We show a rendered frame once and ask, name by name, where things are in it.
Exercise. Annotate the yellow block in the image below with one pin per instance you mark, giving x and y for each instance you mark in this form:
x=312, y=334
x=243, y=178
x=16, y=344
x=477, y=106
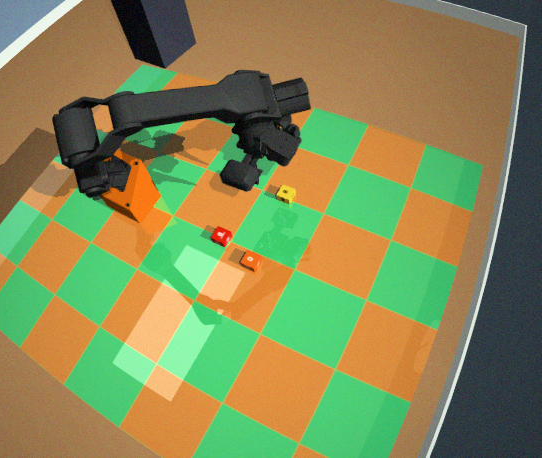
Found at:
x=286, y=194

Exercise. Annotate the red block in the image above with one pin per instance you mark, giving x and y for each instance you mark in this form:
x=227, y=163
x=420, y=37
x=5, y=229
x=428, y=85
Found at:
x=221, y=236

